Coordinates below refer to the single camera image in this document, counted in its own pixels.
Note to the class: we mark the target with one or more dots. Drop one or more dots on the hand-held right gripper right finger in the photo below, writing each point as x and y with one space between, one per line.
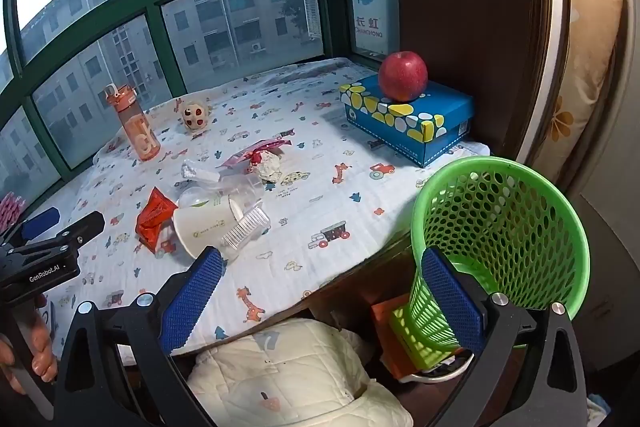
452 307

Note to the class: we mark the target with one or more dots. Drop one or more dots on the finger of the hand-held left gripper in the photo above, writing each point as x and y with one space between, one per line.
85 227
40 222

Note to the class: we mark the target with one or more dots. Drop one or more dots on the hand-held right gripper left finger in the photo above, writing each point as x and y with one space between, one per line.
192 302

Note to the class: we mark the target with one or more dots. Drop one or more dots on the red snack wrapper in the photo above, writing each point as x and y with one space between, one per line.
155 217

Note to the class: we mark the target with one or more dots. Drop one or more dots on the white paper cup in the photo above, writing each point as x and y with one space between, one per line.
200 227

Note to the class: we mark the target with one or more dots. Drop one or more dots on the small clear plastic cup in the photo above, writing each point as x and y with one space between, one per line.
247 227

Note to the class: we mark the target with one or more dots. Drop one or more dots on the green mesh basket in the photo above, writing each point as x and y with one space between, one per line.
545 257

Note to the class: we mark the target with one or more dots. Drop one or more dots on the clear plastic wrapper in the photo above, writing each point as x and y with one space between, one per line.
197 171

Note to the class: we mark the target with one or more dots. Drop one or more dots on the pink snack wrapper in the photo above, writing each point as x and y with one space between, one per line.
235 159

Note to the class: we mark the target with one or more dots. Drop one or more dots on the person's left hand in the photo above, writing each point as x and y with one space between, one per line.
42 349

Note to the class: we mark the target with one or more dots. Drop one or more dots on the pink patterned cloth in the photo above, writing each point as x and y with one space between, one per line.
9 209

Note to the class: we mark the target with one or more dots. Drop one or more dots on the orange box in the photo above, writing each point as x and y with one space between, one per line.
387 327

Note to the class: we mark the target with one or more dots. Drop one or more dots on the orange water bottle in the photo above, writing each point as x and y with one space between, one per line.
137 127

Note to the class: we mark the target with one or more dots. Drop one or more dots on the large clear plastic cup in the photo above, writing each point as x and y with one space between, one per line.
242 193

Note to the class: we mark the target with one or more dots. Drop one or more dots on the white quilted jacket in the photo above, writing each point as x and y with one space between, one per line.
290 377

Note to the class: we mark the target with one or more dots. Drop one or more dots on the crumpled paper ball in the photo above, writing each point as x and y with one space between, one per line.
267 167

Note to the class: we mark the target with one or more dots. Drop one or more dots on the cream spotted plush toy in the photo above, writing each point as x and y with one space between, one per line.
195 116

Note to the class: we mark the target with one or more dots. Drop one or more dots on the blue spotted cardboard box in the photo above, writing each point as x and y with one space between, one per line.
435 112

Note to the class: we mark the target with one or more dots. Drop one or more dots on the printed blanket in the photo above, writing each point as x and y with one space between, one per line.
310 122

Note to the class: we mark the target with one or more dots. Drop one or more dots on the red apple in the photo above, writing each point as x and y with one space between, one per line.
402 74

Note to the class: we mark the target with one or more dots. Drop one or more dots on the beige floral curtain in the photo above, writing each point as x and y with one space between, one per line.
590 32

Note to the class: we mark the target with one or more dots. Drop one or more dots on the window sticker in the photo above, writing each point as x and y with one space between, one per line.
367 7

